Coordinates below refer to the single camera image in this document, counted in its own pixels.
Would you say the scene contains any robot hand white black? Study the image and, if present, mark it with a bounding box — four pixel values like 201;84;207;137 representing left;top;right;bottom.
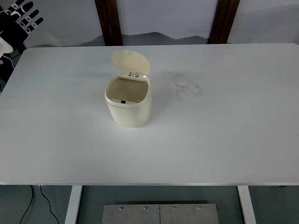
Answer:
0;0;44;58

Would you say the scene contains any cream trash bin body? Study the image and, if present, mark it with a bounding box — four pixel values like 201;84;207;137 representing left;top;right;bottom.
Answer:
104;72;153;128

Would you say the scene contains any white table leg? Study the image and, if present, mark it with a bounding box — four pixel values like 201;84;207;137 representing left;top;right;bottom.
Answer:
64;186;83;224
237;186;257;224

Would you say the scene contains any grey metal plate with screws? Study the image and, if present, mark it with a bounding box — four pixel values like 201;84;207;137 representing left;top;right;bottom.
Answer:
159;203;220;224
102;203;161;224

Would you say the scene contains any thin white cable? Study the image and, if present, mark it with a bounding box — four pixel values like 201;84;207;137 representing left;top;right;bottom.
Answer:
0;51;16;70

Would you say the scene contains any dark brown wooden post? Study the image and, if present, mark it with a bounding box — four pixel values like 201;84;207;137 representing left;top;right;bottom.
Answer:
208;0;241;45
94;0;124;46

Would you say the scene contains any thin black floor cable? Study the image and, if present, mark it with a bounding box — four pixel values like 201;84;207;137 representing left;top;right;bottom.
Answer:
19;185;35;224
40;185;58;224

